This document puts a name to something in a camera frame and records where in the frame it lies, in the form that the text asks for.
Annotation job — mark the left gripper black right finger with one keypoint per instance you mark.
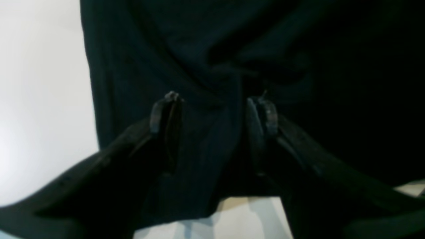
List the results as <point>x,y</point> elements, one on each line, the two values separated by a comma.
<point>334,200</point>

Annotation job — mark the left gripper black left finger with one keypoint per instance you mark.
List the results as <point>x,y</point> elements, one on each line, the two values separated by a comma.
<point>101,197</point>

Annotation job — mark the black t-shirt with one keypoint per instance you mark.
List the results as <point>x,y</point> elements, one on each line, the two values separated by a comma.
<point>349,72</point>

